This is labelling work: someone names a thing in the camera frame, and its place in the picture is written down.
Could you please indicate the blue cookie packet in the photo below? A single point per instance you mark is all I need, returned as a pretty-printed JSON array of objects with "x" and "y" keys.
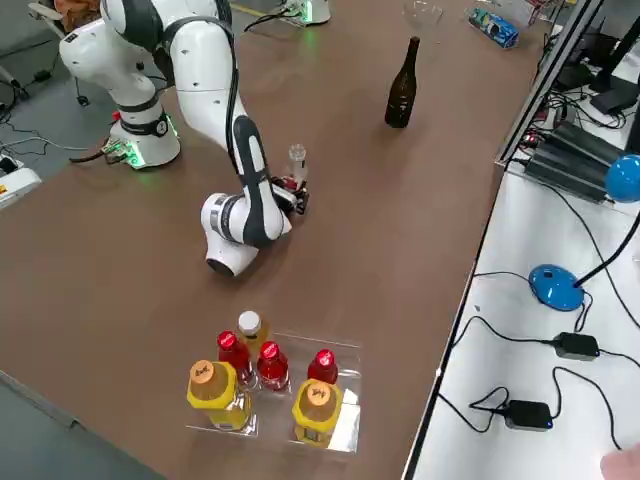
[{"x": 502, "y": 31}]

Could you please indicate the black power adapter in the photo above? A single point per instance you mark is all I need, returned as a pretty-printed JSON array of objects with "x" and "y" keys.
[
  {"x": 576, "y": 346},
  {"x": 527, "y": 415}
]

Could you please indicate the aluminium frame post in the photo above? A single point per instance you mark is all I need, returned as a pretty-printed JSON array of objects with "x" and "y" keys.
[{"x": 545, "y": 85}]

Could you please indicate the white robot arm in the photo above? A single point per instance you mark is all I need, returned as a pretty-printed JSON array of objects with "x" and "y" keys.
[
  {"x": 315, "y": 10},
  {"x": 200, "y": 65}
]

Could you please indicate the clear acrylic bottle tray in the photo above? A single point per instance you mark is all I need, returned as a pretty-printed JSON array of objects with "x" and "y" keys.
[{"x": 345, "y": 360}]

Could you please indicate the clear drink bottle red label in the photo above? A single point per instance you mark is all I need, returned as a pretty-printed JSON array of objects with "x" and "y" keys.
[{"x": 297, "y": 160}]

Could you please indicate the blue desk lamp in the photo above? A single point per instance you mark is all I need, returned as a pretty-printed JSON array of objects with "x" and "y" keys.
[{"x": 555, "y": 287}]

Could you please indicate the black power supply brick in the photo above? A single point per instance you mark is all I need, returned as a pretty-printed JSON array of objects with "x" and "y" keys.
[
  {"x": 585, "y": 142},
  {"x": 565, "y": 175}
]

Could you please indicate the white equipment box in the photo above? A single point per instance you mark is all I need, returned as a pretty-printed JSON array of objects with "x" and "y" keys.
[{"x": 20, "y": 187}]

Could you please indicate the teal snack packet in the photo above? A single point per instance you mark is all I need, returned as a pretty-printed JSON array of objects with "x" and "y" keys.
[{"x": 481, "y": 17}]

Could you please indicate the dark glass bottle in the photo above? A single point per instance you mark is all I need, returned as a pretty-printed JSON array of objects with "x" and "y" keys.
[{"x": 400, "y": 100}]

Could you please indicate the clear acrylic snack shelf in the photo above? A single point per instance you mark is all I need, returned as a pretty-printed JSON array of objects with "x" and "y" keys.
[{"x": 520, "y": 12}]

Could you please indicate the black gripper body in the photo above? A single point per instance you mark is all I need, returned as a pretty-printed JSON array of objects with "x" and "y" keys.
[{"x": 284, "y": 197}]

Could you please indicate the large yellow drink bottle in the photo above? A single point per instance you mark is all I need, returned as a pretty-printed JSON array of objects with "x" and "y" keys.
[
  {"x": 316, "y": 410},
  {"x": 215, "y": 395}
]

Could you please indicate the black monitor with stand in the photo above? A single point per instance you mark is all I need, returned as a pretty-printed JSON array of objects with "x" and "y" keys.
[{"x": 612, "y": 100}]

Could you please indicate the small yellow drink bottle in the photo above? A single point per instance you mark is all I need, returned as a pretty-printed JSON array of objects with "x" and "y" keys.
[{"x": 252, "y": 327}]

